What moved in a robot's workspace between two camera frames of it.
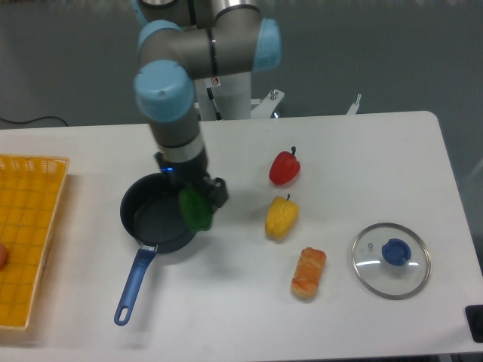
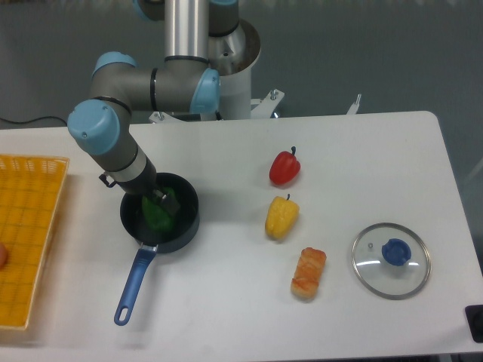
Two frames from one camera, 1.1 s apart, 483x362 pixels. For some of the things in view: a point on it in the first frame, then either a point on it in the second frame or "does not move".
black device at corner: x=475 y=318 does not move
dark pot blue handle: x=151 y=212 does not move
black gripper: x=194 y=172 → x=145 y=185
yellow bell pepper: x=281 y=217 does not move
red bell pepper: x=284 y=168 does not move
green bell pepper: x=197 y=208 → x=157 y=216
